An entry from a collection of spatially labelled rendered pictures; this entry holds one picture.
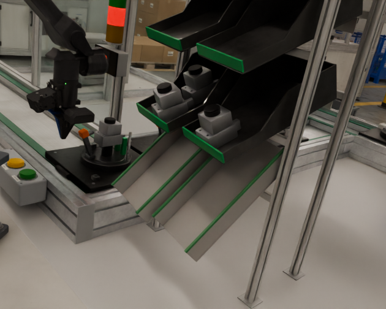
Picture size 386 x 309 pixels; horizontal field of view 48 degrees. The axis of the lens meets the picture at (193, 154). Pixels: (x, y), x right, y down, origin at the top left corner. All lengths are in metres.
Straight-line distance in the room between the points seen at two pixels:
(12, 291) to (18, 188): 0.27
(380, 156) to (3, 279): 1.53
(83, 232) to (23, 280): 0.18
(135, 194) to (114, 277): 0.19
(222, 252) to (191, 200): 0.24
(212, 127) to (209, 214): 0.20
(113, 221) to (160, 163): 0.20
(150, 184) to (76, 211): 0.18
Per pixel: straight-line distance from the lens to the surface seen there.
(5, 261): 1.02
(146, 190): 0.97
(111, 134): 1.16
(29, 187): 1.11
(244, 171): 0.89
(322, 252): 1.23
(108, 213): 1.07
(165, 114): 0.86
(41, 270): 0.99
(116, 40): 1.32
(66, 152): 1.25
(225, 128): 0.78
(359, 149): 2.01
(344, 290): 1.12
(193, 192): 0.91
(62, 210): 1.08
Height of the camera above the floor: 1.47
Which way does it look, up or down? 22 degrees down
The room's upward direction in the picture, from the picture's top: 10 degrees clockwise
